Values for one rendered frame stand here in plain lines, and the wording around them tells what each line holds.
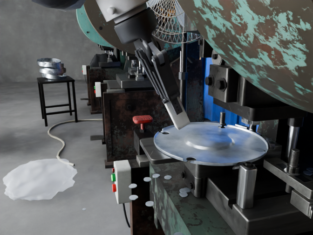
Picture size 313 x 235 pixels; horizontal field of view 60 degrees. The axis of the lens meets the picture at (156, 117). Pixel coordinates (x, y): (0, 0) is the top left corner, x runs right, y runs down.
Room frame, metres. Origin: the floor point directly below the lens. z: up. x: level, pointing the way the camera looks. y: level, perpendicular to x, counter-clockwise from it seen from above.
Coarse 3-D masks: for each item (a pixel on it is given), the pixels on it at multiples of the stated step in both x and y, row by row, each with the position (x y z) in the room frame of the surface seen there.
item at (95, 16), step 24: (96, 24) 1.89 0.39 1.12; (120, 48) 1.92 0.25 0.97; (168, 48) 2.01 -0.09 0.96; (192, 48) 2.34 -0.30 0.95; (144, 72) 2.35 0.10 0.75; (192, 72) 2.27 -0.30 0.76; (96, 96) 2.54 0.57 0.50; (120, 96) 2.13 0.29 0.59; (144, 96) 2.17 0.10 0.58; (192, 96) 2.27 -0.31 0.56; (120, 120) 2.13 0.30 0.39; (168, 120) 2.23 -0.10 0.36; (192, 120) 2.28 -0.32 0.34; (120, 144) 2.13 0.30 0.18
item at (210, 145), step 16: (176, 128) 0.77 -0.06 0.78; (192, 128) 0.77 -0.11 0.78; (208, 128) 0.77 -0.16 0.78; (224, 128) 0.77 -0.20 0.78; (240, 128) 0.76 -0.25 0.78; (160, 144) 0.64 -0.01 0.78; (176, 144) 0.64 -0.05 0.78; (192, 144) 0.63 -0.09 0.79; (208, 144) 0.63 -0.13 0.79; (224, 144) 0.63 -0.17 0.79; (240, 144) 0.64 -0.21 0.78; (256, 144) 0.64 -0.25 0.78; (208, 160) 0.55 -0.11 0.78; (224, 160) 0.55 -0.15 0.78; (240, 160) 0.55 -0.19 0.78
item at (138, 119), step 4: (136, 116) 0.97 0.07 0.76; (140, 116) 0.97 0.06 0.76; (144, 116) 0.97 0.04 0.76; (148, 116) 0.97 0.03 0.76; (136, 120) 0.92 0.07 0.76; (140, 120) 0.92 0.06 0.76; (144, 120) 0.93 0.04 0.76; (148, 120) 0.93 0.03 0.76; (152, 120) 0.94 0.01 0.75; (144, 124) 0.95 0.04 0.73; (144, 128) 0.95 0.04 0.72
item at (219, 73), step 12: (216, 60) 0.72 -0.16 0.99; (216, 72) 0.67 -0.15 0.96; (228, 72) 0.62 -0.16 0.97; (216, 84) 0.64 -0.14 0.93; (228, 84) 0.62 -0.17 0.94; (240, 84) 0.62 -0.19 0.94; (252, 84) 0.61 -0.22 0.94; (216, 96) 0.67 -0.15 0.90; (228, 96) 0.62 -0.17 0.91; (240, 96) 0.62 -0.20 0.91; (252, 96) 0.61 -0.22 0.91; (264, 96) 0.62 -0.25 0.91
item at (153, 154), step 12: (144, 144) 0.65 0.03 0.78; (156, 156) 0.57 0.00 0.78; (168, 156) 0.57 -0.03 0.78; (192, 168) 0.63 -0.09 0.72; (204, 168) 0.61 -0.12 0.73; (216, 168) 0.62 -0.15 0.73; (192, 180) 0.63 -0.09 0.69; (204, 180) 0.61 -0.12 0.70; (192, 192) 0.62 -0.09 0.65; (204, 192) 0.61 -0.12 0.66
